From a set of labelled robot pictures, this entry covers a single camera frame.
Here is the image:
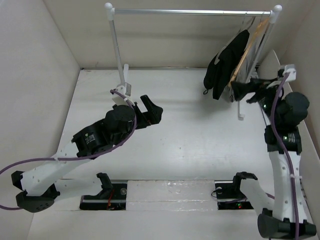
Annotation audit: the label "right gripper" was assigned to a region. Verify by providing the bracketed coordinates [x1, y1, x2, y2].
[230, 76, 282, 125]

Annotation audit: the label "black trousers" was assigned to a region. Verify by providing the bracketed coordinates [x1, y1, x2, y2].
[203, 29, 250, 100]

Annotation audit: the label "grey metal hanger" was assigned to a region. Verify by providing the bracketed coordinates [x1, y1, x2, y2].
[214, 14, 256, 65]

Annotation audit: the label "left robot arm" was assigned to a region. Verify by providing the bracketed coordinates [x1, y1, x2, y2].
[11, 94, 163, 213]

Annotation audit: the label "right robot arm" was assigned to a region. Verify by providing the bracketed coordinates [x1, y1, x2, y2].
[231, 79, 317, 240]

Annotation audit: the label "grey hanging trousers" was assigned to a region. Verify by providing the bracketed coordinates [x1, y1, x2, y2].
[226, 29, 266, 103]

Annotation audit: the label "wooden hanger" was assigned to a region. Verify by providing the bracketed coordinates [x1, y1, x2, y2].
[228, 17, 270, 87]

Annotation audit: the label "silver clothes rack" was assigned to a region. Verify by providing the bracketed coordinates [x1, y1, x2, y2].
[104, 2, 283, 121]

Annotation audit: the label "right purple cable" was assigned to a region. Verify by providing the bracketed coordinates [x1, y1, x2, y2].
[271, 72, 301, 240]

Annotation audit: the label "purple cable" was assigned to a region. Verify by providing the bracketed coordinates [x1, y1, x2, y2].
[271, 72, 301, 240]
[0, 89, 138, 211]

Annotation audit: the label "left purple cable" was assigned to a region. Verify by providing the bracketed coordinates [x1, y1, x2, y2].
[0, 89, 138, 211]

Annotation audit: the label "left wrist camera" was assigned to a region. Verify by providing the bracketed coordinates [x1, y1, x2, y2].
[110, 82, 135, 106]

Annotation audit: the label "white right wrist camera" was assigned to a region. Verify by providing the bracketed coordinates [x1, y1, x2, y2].
[277, 64, 297, 82]

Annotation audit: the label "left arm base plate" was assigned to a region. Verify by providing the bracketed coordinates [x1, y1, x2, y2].
[79, 181, 128, 211]

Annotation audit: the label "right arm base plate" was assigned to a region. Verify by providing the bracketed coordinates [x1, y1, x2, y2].
[211, 180, 253, 210]

